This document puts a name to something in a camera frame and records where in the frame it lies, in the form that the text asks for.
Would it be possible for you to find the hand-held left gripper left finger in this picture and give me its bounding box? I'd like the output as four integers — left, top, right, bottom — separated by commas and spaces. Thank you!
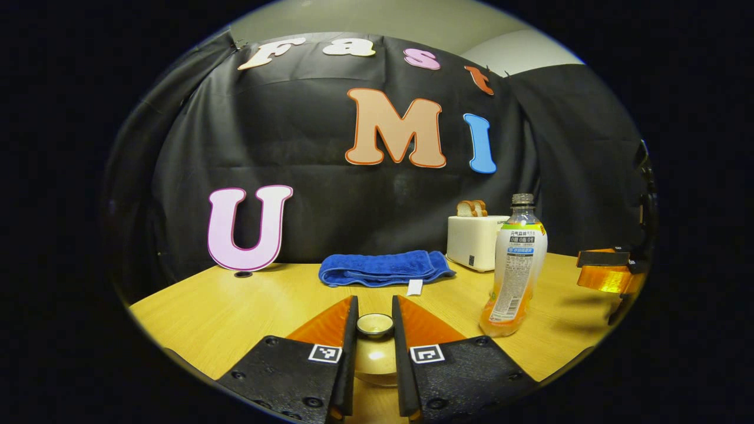
215, 296, 359, 424

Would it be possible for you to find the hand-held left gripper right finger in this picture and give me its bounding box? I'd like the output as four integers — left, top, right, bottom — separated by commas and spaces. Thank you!
392, 295, 540, 423

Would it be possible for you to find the beige teacup lid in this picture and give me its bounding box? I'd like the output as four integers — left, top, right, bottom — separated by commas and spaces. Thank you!
353, 313, 401, 387

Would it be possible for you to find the labelled plastic water bottle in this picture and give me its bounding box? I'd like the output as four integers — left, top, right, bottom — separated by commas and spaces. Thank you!
479, 193, 548, 338

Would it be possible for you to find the blue towel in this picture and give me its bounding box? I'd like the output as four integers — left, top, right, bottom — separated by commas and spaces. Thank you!
319, 250, 456, 296

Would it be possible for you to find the white toaster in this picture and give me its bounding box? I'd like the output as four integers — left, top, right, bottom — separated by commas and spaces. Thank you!
447, 215, 510, 273

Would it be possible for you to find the black backdrop cloth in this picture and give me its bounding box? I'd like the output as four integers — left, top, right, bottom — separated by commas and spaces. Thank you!
103, 29, 649, 307

